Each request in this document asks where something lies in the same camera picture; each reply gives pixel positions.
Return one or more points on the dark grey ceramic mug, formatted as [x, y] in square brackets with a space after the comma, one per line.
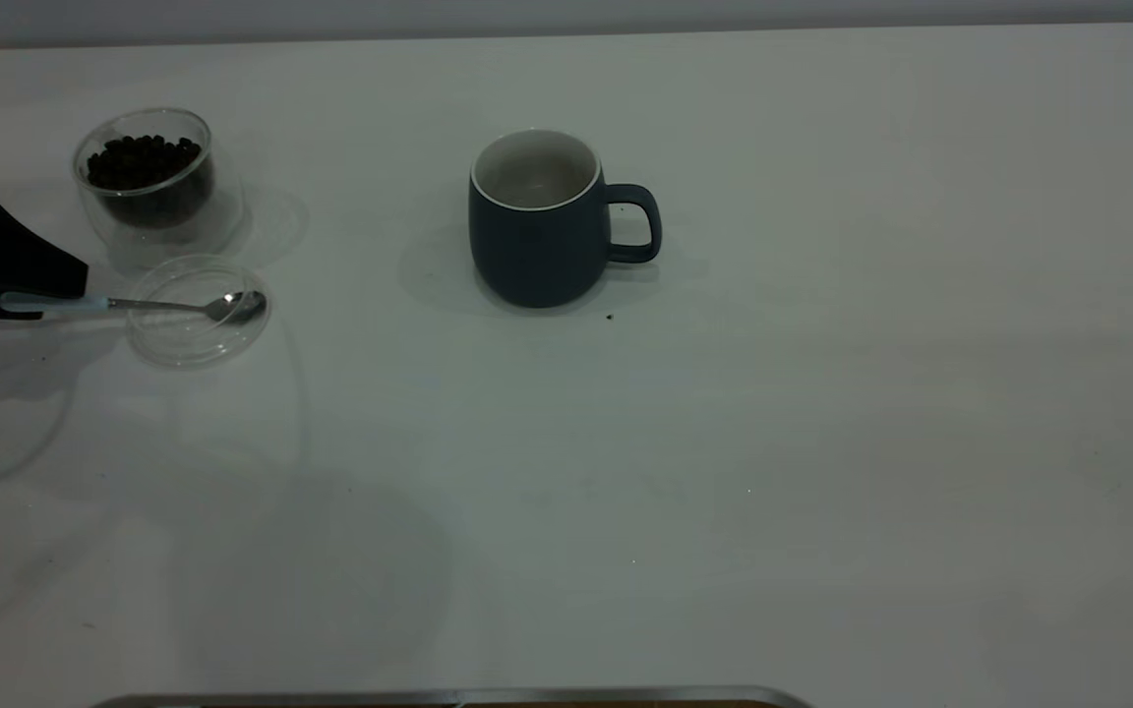
[537, 251]

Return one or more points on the coffee beans in glass jar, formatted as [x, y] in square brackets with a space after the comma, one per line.
[144, 167]

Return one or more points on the clear round glass lid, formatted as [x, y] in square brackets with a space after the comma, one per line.
[198, 344]

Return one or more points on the clear double-wall glass jar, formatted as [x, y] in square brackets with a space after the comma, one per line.
[158, 226]

